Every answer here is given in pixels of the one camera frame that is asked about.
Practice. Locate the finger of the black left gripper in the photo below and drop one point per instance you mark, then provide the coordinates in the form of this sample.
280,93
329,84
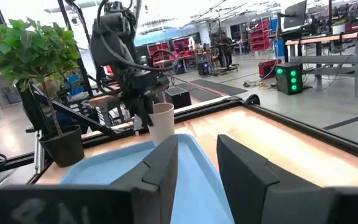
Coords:
146,113
161,97

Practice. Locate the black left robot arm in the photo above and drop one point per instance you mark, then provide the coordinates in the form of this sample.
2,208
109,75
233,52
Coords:
110,40

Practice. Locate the dark floor mat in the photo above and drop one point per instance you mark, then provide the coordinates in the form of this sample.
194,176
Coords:
205,95
219,87

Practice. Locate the black aluminium table frame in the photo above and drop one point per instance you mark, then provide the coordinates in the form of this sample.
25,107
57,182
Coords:
291,121

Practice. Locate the blue storage bins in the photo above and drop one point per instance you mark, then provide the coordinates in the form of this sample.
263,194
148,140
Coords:
75,84

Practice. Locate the red tool case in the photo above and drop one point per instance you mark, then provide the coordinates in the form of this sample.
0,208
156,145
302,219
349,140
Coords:
267,69

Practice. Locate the black computer monitor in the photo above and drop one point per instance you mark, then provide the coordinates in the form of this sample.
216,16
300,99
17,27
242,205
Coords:
295,15

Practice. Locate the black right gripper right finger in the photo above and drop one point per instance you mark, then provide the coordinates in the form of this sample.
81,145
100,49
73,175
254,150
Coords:
244,180

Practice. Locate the round wooden stool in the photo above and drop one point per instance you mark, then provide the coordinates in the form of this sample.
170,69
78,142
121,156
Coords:
102,102

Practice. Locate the blue plastic tray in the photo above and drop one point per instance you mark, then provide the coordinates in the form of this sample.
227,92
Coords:
197,193

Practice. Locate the green leafy plant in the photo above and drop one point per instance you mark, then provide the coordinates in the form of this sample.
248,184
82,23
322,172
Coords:
26,46

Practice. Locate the person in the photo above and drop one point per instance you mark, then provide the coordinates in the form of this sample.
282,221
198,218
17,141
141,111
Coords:
227,49

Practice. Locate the white pot with plant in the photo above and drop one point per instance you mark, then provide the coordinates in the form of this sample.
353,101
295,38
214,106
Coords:
339,28

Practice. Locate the red bin shelf rack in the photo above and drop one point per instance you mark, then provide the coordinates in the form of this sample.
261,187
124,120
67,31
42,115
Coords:
259,35
158,51
183,46

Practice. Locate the black computer tower blue light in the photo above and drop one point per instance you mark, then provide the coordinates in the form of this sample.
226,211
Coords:
204,68

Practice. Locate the black box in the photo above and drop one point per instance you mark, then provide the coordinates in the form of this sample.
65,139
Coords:
179,97

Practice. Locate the beige paper cup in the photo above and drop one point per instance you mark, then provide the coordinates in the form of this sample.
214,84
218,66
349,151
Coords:
163,124

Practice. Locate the wooden top workbench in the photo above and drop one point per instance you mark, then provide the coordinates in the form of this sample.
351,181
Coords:
328,59

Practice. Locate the black plant pot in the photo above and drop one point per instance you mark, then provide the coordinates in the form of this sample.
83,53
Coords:
62,146

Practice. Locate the black computer tower green lights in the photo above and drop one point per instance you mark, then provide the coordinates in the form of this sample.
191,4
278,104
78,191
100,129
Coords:
289,79

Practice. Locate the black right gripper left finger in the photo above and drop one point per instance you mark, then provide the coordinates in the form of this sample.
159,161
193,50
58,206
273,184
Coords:
157,174

